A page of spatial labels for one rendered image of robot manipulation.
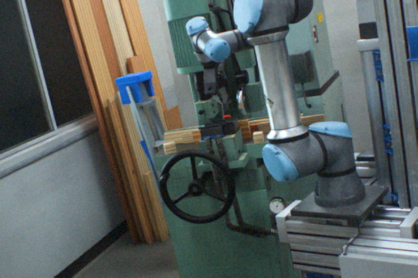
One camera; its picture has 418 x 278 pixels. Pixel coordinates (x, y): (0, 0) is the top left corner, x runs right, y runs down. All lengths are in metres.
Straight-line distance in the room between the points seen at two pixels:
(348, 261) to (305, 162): 0.29
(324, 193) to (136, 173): 2.23
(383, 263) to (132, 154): 2.43
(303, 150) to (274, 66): 0.24
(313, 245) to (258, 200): 0.55
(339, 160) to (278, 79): 0.30
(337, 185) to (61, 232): 2.24
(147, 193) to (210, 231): 1.47
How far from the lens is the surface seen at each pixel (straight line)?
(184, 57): 2.22
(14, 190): 3.23
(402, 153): 1.71
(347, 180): 1.62
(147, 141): 3.13
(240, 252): 2.32
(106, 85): 3.73
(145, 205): 3.76
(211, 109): 2.26
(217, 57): 1.83
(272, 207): 2.15
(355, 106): 4.52
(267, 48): 1.48
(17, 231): 3.24
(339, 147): 1.58
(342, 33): 4.43
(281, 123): 1.51
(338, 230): 1.66
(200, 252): 2.36
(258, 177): 2.18
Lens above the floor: 1.42
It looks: 13 degrees down
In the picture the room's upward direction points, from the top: 11 degrees counter-clockwise
